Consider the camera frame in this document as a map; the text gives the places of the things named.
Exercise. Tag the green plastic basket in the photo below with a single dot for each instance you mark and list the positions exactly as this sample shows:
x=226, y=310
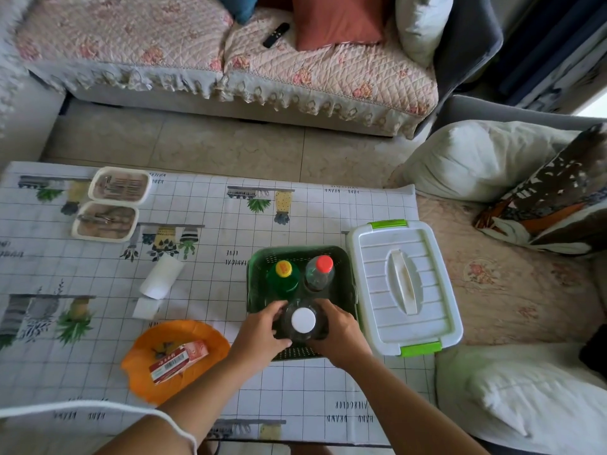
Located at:
x=258, y=279

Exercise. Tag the black object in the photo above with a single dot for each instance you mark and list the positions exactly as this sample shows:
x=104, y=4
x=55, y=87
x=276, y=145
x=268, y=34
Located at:
x=595, y=350

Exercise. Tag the person's right thumb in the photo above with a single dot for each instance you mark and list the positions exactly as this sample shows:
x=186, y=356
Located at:
x=315, y=344

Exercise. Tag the white storage box green latches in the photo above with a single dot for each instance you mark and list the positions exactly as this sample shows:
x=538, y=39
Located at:
x=403, y=289

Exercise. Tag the white paper roll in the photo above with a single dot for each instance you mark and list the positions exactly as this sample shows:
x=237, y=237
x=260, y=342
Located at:
x=161, y=277

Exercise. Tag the white cushion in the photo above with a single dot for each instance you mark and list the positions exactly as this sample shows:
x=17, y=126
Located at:
x=422, y=23

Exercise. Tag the sofa with floral quilted cover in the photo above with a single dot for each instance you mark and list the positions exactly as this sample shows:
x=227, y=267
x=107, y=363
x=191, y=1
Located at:
x=142, y=56

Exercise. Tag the white pillow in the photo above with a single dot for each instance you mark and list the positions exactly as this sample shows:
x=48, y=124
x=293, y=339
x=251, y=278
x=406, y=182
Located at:
x=479, y=158
x=531, y=398

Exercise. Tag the person's left thumb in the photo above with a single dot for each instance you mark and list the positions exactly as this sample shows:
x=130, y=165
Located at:
x=283, y=342

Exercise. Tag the green bottle with yellow cap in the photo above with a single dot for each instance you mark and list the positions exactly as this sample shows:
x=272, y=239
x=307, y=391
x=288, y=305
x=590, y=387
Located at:
x=283, y=277

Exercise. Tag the dark blue curtain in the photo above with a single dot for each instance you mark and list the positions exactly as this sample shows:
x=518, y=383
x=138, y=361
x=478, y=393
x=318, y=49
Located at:
x=536, y=42

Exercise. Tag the red and white small box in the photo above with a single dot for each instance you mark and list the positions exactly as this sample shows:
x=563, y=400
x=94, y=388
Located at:
x=178, y=362

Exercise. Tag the brown patterned cushion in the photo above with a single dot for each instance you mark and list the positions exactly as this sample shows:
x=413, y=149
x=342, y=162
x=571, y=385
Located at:
x=555, y=198

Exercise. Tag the orange plastic bag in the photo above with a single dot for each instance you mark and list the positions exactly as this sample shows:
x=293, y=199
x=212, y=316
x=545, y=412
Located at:
x=161, y=338

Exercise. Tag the white tray with metal tools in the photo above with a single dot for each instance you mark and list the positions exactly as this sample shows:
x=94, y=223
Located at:
x=121, y=185
x=105, y=221

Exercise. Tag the dark bottle with white cap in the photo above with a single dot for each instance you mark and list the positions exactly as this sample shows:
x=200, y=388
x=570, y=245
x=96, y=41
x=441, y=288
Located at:
x=303, y=322

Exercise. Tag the black remote control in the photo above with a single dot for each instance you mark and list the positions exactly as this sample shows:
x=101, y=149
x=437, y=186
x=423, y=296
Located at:
x=276, y=35

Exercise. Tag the rust red cushion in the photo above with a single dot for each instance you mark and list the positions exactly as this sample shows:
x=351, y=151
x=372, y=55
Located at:
x=339, y=21

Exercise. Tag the person's right hand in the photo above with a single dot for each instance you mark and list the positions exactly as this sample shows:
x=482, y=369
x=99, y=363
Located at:
x=344, y=338

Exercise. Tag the clear bottle with red cap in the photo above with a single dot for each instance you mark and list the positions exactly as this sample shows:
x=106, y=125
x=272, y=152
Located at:
x=320, y=274

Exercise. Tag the blue cushion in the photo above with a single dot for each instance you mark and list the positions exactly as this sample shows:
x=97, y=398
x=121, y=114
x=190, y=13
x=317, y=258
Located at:
x=239, y=5

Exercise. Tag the person's right forearm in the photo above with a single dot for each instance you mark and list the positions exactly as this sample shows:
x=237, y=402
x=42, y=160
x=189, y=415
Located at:
x=403, y=412

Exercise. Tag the printed grid tablecloth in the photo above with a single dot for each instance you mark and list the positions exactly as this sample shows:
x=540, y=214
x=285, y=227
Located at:
x=95, y=270

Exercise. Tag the person's left hand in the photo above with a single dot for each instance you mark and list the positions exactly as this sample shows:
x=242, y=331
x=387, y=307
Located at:
x=253, y=336

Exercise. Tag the person's left forearm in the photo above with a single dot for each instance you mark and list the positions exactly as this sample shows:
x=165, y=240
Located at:
x=189, y=407

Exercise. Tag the grey couch with floral cover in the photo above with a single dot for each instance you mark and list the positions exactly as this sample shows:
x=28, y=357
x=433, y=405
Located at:
x=512, y=289

